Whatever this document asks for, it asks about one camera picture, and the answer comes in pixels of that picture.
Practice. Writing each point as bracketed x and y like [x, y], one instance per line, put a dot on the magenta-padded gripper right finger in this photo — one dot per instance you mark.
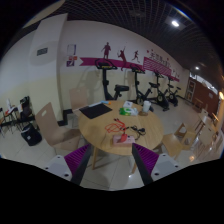
[148, 158]

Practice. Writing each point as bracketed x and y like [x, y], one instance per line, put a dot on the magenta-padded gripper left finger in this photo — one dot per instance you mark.
[76, 158]

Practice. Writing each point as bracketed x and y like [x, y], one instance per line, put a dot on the red charger block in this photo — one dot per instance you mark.
[124, 137]

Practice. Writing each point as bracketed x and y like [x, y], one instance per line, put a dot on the light wooden chair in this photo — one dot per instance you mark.
[173, 141]

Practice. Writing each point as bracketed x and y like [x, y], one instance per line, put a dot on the open-backed wooden chair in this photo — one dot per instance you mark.
[181, 130]

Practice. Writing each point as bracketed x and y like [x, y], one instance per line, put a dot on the round brown coaster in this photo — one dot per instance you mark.
[142, 113]

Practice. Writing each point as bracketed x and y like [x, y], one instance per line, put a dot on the black flat pad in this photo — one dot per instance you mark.
[95, 111]

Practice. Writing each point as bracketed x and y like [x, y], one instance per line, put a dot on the black bag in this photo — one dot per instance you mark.
[31, 133]

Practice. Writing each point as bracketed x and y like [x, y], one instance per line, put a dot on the green wet wipes pack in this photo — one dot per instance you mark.
[125, 111]

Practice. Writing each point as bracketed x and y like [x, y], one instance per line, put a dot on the white paper cup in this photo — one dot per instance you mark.
[146, 106]

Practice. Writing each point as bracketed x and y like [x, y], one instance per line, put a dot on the white tissue pack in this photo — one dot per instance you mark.
[127, 104]

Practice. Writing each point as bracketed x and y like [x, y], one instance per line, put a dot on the pale wooden chair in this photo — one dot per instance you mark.
[78, 98]

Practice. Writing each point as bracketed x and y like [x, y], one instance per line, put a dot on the white marker pen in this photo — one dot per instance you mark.
[106, 102]

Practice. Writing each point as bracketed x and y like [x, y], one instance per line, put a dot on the group of wooden chairs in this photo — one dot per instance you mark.
[206, 133]

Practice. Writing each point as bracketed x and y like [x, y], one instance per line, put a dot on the large black exercise bike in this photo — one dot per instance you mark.
[105, 83]

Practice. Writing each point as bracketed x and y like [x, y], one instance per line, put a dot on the reddish brown wooden counter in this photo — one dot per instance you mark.
[203, 93]

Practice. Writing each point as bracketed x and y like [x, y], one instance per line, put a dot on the round ceiling light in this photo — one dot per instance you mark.
[175, 23]
[197, 67]

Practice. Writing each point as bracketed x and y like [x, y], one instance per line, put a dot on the purple orange wall poster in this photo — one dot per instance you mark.
[71, 61]

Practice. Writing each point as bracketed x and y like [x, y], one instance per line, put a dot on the magenta sports wall decal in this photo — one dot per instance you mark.
[90, 61]

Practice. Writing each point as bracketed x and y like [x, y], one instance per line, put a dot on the white wall poster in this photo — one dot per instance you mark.
[71, 49]

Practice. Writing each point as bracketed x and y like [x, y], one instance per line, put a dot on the grey wall plaque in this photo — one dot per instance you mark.
[42, 51]

